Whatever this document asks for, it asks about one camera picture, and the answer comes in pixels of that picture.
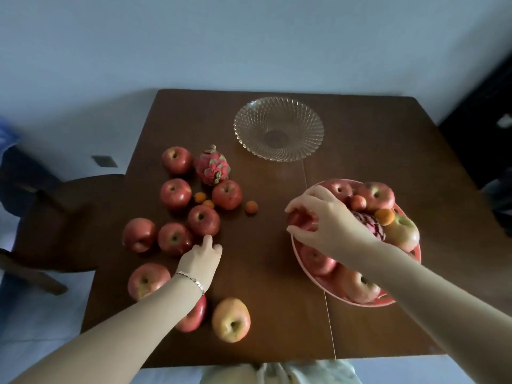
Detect pink fruit bowl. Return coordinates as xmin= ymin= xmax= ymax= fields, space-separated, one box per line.
xmin=290 ymin=178 xmax=422 ymax=308

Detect clear ribbed glass bowl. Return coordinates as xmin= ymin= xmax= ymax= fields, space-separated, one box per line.
xmin=233 ymin=97 xmax=325 ymax=163

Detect dark wooden chair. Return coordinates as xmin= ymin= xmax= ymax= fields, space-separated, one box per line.
xmin=0 ymin=174 xmax=127 ymax=297

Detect scatter of red apples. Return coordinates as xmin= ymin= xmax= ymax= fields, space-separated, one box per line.
xmin=122 ymin=146 xmax=252 ymax=344

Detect shiny red apple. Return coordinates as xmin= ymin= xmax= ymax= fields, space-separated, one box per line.
xmin=299 ymin=245 xmax=338 ymax=277
xmin=320 ymin=178 xmax=354 ymax=203
xmin=355 ymin=182 xmax=396 ymax=213
xmin=288 ymin=209 xmax=319 ymax=232
xmin=335 ymin=266 xmax=382 ymax=305

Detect person's left forearm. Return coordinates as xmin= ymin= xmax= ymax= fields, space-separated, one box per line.
xmin=11 ymin=272 xmax=205 ymax=384

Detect dark cabinet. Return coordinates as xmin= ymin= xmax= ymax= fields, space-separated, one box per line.
xmin=438 ymin=52 xmax=512 ymax=237

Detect person's right hand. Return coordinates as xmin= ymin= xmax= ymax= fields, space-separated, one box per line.
xmin=285 ymin=185 xmax=381 ymax=265

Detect person's left hand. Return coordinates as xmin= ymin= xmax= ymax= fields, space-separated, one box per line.
xmin=175 ymin=234 xmax=223 ymax=295

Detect pink dragon fruit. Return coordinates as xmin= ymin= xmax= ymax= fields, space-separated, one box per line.
xmin=194 ymin=145 xmax=231 ymax=186

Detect person's light clothing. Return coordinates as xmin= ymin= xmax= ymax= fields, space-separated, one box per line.
xmin=199 ymin=359 xmax=363 ymax=384

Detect person's right forearm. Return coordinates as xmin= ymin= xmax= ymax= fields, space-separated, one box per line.
xmin=351 ymin=240 xmax=512 ymax=384

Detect dark purple dragon fruit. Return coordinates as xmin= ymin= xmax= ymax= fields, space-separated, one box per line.
xmin=351 ymin=210 xmax=386 ymax=242

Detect thin metal bracelet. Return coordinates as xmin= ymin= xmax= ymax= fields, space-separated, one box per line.
xmin=173 ymin=271 xmax=206 ymax=295

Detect yellow-green blushed apple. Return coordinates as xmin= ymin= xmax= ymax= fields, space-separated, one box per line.
xmin=383 ymin=214 xmax=421 ymax=253

